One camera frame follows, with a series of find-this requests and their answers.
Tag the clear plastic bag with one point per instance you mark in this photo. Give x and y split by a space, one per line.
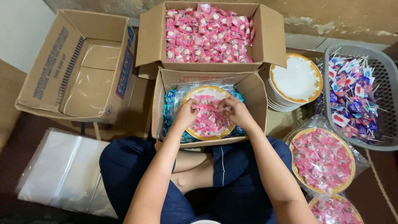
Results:
176 93
311 199
362 165

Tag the person's right hand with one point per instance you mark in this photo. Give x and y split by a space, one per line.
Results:
239 113

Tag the stack of gold rimmed plates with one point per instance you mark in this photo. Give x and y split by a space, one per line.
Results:
295 77

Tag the grey plastic mesh basket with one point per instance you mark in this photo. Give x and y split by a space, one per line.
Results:
387 81

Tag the person's left hand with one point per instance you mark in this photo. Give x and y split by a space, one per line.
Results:
183 115

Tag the cardboard box with red print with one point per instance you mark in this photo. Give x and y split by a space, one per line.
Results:
258 102

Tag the heap of pink wrapped candies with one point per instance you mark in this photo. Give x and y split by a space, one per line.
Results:
208 34

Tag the gold rimmed white plate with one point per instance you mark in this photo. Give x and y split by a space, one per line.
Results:
352 174
354 207
211 90

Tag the heap of wrapped lollipops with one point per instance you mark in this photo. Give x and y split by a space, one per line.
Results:
351 93

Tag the heap of blue candy packets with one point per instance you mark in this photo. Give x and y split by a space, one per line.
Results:
168 115

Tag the person's bare legs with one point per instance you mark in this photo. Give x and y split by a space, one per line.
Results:
192 177

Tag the pile of pink candy packets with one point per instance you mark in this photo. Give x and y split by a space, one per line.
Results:
321 160
210 119
334 211

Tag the plain brown cardboard box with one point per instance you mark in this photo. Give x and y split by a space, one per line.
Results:
149 40

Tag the person's right fingers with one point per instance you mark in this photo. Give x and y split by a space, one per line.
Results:
228 105

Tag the stack of clear plastic bags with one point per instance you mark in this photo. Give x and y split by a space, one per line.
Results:
62 168

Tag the person's navy blue shorts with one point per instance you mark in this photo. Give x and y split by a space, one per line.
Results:
124 168

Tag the empty printed cardboard box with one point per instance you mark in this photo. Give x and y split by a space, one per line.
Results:
46 62

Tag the person's left fingers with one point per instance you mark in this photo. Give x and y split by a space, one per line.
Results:
192 104

